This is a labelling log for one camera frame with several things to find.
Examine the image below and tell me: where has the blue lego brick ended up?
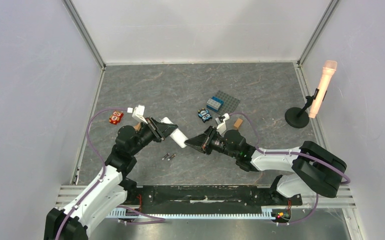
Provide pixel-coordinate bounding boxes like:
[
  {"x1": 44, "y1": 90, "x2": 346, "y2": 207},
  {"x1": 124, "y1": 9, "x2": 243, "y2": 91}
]
[{"x1": 211, "y1": 96, "x2": 224, "y2": 109}]

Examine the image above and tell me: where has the red owl toy block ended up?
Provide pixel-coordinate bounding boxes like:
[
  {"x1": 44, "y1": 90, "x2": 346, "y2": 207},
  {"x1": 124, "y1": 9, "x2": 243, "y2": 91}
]
[{"x1": 109, "y1": 110, "x2": 124, "y2": 125}]

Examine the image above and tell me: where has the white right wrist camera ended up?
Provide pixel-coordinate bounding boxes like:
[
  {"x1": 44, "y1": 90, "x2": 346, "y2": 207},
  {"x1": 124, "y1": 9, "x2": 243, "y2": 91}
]
[{"x1": 215, "y1": 113, "x2": 230, "y2": 135}]

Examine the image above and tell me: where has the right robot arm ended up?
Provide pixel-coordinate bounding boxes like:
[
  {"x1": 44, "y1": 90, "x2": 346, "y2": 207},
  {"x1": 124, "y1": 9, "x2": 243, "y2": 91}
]
[{"x1": 184, "y1": 126, "x2": 350, "y2": 204}]

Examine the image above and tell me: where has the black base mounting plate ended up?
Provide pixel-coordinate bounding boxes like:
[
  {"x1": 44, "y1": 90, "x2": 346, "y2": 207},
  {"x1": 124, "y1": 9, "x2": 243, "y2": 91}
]
[{"x1": 124, "y1": 185, "x2": 303, "y2": 215}]

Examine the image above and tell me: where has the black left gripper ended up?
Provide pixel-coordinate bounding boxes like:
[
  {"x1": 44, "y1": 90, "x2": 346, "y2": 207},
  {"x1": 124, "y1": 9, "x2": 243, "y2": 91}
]
[{"x1": 130, "y1": 116, "x2": 179, "y2": 156}]

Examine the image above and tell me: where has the small brown wooden block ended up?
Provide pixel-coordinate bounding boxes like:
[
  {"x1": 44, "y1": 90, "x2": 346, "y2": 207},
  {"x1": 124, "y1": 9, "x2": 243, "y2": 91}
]
[{"x1": 233, "y1": 118, "x2": 244, "y2": 129}]

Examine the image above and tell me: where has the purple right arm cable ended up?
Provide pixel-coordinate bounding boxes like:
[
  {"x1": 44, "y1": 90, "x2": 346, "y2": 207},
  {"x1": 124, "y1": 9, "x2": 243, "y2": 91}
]
[{"x1": 228, "y1": 111, "x2": 351, "y2": 226}]

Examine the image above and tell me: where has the white remote control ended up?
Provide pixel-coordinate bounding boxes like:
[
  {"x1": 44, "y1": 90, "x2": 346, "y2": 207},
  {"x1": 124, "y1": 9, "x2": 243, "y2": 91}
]
[{"x1": 160, "y1": 117, "x2": 188, "y2": 149}]

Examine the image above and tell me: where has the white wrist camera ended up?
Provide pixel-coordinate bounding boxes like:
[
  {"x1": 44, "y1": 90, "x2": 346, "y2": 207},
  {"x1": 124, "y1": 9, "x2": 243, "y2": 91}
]
[
  {"x1": 127, "y1": 105, "x2": 147, "y2": 123},
  {"x1": 215, "y1": 113, "x2": 230, "y2": 135}
]

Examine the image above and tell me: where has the large wooden block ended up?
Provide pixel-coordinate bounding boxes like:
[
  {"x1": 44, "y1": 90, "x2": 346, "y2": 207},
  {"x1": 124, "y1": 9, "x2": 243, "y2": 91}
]
[{"x1": 134, "y1": 122, "x2": 142, "y2": 132}]

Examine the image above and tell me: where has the grey lego brick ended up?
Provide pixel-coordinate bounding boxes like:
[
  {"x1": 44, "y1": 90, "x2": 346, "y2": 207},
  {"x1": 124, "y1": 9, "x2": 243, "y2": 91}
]
[{"x1": 206, "y1": 98, "x2": 221, "y2": 112}]

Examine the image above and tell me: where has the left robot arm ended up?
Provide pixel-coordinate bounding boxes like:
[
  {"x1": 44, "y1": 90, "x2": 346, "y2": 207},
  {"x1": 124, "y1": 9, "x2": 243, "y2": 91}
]
[{"x1": 44, "y1": 117, "x2": 178, "y2": 240}]

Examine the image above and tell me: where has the black microphone stand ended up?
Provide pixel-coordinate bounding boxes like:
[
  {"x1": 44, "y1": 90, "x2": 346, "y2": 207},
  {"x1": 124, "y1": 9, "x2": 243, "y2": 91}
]
[{"x1": 284, "y1": 88, "x2": 319, "y2": 129}]

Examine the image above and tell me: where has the grey lego baseplate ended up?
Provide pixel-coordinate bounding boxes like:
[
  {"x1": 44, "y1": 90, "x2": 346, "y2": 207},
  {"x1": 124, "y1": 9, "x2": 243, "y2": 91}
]
[{"x1": 212, "y1": 90, "x2": 240, "y2": 114}]

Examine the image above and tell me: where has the white cable duct strip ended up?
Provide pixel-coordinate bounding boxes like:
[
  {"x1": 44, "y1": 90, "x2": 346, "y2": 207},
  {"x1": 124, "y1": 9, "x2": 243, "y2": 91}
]
[{"x1": 105, "y1": 207, "x2": 277, "y2": 221}]

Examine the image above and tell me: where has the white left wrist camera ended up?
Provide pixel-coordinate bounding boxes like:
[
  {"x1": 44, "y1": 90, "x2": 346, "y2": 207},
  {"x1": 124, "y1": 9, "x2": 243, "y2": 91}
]
[{"x1": 127, "y1": 105, "x2": 147, "y2": 123}]

